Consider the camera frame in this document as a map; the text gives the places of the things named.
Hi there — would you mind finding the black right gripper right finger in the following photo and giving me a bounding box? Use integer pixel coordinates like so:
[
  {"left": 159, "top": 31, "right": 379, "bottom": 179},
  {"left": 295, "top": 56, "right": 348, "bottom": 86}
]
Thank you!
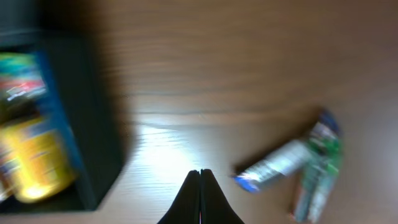
[{"left": 200, "top": 169, "right": 244, "bottom": 224}]

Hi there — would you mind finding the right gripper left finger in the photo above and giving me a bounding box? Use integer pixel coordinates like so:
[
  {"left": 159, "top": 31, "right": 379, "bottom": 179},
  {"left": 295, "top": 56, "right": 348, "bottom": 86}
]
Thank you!
[{"left": 158, "top": 170, "right": 200, "bottom": 224}]

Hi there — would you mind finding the green black candy bar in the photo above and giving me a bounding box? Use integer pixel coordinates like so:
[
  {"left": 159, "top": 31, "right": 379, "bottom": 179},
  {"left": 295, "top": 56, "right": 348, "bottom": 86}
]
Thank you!
[{"left": 291, "top": 123, "right": 343, "bottom": 223}]

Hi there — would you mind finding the blue cookie roll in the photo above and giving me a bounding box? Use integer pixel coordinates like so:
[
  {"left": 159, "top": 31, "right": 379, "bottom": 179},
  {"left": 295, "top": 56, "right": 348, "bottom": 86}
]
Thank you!
[{"left": 34, "top": 50, "right": 84, "bottom": 174}]

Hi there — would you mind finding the green gummy worms bag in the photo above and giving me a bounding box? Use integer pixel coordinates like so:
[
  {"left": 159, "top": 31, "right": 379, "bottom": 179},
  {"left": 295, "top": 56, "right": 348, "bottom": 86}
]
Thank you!
[{"left": 1, "top": 52, "right": 46, "bottom": 123}]

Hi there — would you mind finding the black box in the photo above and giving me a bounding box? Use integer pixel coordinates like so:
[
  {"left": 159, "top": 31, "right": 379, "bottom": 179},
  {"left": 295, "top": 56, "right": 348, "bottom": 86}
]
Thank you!
[{"left": 1, "top": 0, "right": 124, "bottom": 215}]

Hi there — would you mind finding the dark blue chocolate bar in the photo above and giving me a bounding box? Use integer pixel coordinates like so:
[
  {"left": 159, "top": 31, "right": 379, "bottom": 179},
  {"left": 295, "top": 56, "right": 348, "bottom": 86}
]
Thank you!
[{"left": 233, "top": 110, "right": 340, "bottom": 193}]

